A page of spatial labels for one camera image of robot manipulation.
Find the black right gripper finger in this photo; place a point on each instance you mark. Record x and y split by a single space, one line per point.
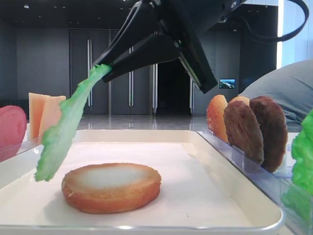
154 49

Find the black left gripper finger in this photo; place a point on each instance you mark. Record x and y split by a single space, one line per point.
142 21

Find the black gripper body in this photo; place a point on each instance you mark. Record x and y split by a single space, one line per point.
185 21

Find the green lettuce leaf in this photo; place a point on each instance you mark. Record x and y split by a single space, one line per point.
72 111
303 159

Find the front brown meat patty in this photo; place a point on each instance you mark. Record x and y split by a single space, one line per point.
243 130

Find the brown meat patty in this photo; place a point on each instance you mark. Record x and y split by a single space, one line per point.
243 130
272 122

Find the pale yellow cheese slice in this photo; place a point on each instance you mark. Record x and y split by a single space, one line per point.
51 113

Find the orange cheese slice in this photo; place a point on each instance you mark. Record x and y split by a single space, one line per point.
36 106

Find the rear brown meat patty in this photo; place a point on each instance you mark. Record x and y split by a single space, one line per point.
272 122

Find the bread slice on tray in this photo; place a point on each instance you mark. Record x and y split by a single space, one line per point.
111 188

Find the outer red tomato slice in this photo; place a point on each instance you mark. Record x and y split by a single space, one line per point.
13 124

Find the open glass door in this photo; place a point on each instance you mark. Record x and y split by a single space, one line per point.
171 88

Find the grey double door middle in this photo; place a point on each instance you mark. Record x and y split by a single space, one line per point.
131 94

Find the grey double door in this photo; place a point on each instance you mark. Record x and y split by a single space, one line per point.
85 47
131 94

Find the grey double door left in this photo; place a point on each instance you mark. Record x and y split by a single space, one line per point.
85 47

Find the front bun slice right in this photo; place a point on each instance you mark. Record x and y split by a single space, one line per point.
215 116

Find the bun slice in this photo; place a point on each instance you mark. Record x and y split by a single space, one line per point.
215 116
244 99

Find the rear bun slice right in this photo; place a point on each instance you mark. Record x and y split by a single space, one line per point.
244 99

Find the person in grey shirt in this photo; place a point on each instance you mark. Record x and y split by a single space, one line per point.
291 87

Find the white rectangular tray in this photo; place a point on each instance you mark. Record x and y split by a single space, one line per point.
202 192

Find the left clear acrylic rack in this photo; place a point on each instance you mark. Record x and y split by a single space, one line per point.
24 147

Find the clear acrylic rack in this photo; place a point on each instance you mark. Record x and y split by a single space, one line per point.
24 147
278 186

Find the right clear acrylic rack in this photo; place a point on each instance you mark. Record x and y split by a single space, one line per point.
278 186

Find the small wall screen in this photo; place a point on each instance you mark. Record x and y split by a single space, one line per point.
227 83

